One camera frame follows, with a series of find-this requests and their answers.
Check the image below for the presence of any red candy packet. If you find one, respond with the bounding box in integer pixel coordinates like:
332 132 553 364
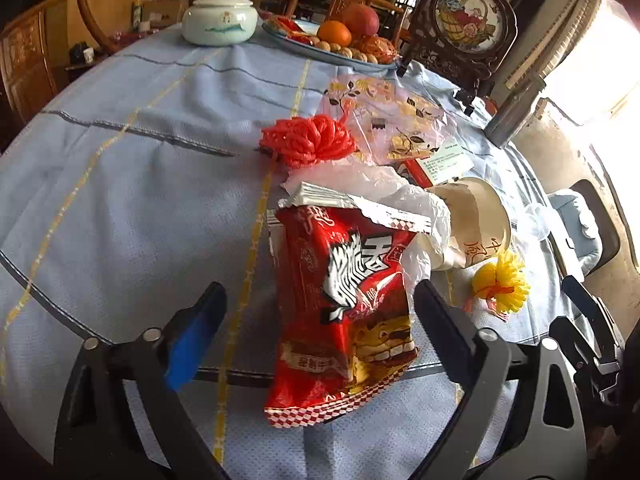
267 16 316 43

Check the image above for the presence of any red snack packet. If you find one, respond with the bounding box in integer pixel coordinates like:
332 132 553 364
264 182 433 428

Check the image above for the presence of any dark chair with pale cushion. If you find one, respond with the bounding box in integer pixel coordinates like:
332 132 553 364
547 179 621 277

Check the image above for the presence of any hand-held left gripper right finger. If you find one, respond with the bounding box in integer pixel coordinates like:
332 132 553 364
412 279 588 480

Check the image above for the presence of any grey metal bottle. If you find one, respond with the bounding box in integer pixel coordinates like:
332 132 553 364
484 74 547 148

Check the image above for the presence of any white plastic bag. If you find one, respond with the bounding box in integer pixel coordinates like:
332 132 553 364
280 162 453 286

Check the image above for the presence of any blue-rimmed fruit plate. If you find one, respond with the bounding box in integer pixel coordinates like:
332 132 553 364
261 17 401 68

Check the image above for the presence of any row of walnuts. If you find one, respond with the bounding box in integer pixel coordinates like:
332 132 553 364
310 35 381 65

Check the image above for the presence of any striped curtain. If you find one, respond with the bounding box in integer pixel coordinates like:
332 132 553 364
505 0 606 91

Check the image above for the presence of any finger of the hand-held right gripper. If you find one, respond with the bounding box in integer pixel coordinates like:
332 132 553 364
561 275 626 356
549 316 623 404

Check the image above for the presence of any clear plastic wrapper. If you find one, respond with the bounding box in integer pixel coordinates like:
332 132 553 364
520 202 551 241

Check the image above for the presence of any clear leaf-print plastic bag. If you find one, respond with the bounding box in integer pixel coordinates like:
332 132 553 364
320 74 458 166

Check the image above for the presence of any cardboard box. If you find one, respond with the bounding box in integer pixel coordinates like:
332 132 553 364
142 0 191 33

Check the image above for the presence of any dark wooden decorative screen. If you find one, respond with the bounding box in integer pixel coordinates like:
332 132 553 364
400 0 518 116

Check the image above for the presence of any carved wooden armchair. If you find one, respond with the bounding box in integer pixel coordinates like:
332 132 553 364
0 0 121 126

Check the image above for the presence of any red apple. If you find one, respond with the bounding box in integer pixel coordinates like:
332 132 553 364
341 3 381 38

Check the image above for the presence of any red patterned snack pack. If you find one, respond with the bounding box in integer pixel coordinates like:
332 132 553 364
357 35 398 63

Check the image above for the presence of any blue checked tablecloth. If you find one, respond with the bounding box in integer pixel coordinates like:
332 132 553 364
0 20 596 480

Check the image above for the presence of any orange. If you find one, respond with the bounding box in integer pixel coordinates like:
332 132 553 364
316 20 353 47

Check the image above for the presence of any red plastic string bundle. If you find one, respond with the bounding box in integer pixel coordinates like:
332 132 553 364
258 114 358 170

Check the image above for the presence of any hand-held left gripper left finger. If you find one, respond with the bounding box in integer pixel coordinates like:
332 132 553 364
52 281 231 480

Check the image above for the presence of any white paper cup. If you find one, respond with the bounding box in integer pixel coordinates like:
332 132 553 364
425 176 513 272

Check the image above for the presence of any white ceramic lidded jar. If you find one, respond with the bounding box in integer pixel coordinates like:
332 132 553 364
181 0 259 47

